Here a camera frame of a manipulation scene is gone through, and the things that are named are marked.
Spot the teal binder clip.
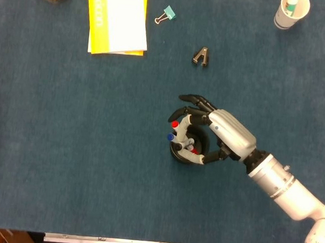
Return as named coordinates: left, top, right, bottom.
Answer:
left=154, top=4, right=178, bottom=27

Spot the white paper cup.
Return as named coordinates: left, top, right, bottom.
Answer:
left=272, top=0, right=312, bottom=33

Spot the red-capped white marker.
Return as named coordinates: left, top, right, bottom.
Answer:
left=168, top=120, right=202, bottom=155

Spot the black mesh pen holder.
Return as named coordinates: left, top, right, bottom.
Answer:
left=168, top=123, right=212, bottom=167

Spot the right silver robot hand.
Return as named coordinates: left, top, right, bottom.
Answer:
left=164, top=92, right=261, bottom=170

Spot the blue felt table mat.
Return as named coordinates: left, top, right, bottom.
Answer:
left=0, top=0, right=325, bottom=243

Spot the white booklet with yellow band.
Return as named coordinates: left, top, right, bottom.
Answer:
left=81, top=0, right=152, bottom=59

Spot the white glue stick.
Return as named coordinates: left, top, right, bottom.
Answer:
left=284, top=0, right=299, bottom=18

